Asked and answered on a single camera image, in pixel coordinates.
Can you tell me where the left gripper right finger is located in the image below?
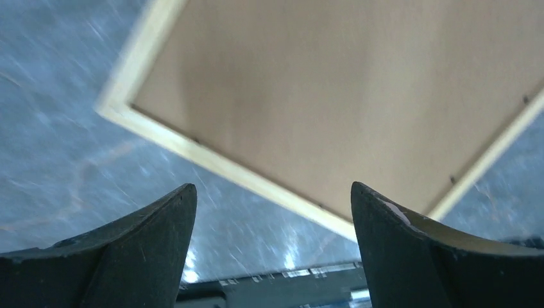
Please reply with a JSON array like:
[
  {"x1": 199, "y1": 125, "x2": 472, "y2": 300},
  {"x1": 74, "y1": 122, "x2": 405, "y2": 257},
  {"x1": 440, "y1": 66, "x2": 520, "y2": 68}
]
[{"x1": 351, "y1": 182, "x2": 543, "y2": 307}]

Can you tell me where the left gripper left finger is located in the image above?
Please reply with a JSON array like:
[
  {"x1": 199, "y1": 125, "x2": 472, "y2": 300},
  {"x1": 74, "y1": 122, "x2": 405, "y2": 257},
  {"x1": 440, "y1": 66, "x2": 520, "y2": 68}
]
[{"x1": 1, "y1": 184, "x2": 197, "y2": 307}]

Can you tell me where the wooden picture frame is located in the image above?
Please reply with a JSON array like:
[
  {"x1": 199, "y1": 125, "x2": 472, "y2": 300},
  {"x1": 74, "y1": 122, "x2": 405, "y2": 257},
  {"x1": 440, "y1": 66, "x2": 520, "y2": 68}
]
[{"x1": 94, "y1": 0, "x2": 544, "y2": 243}]

